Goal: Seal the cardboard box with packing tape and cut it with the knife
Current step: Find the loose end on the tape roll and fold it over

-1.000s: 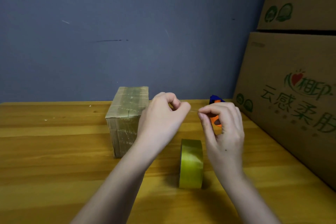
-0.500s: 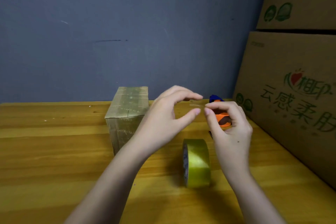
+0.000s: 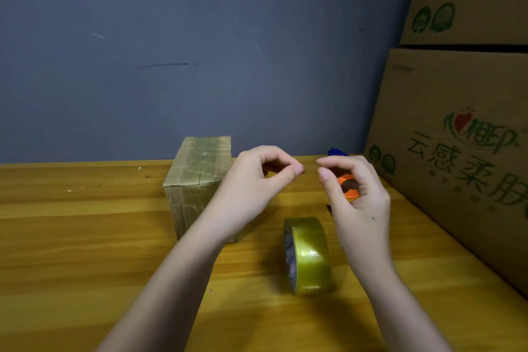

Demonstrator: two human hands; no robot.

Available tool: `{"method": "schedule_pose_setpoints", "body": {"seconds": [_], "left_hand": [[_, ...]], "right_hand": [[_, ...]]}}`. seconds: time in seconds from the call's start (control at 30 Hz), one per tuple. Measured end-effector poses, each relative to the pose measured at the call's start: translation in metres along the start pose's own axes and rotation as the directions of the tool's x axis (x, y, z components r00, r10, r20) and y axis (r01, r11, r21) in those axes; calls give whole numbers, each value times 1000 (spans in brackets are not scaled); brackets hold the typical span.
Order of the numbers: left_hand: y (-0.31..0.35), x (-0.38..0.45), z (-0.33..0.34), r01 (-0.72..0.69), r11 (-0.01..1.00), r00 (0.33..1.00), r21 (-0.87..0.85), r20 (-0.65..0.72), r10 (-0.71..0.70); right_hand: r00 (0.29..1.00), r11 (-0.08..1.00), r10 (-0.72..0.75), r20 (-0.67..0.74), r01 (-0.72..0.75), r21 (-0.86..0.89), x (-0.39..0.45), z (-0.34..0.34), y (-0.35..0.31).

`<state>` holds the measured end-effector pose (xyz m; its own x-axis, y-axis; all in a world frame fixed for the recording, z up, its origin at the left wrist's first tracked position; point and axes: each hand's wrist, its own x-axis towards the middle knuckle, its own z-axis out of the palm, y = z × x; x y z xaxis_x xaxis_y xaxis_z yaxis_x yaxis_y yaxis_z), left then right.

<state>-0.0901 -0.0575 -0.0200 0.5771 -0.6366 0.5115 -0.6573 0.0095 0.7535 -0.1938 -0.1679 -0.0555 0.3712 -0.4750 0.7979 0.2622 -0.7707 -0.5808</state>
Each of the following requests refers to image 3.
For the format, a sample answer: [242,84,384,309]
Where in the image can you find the orange handled scissors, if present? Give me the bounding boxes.
[325,174,362,216]

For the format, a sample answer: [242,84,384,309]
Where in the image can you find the person's right hand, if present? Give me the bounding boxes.
[315,155,393,279]

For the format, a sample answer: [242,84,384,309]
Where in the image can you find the large printed cardboard carton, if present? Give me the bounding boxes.
[365,48,528,299]

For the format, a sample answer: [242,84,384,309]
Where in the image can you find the person's left forearm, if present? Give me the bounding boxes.
[96,218,232,352]

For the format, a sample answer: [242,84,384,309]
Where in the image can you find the person's right forearm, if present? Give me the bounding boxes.
[356,259,454,352]

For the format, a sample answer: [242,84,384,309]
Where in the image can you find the yellow packing tape roll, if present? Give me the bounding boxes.
[282,216,332,296]

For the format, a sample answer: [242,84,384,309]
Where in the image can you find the person's left hand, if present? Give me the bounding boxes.
[196,145,304,244]

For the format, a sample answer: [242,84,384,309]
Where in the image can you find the small taped cardboard box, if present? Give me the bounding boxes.
[163,136,234,244]

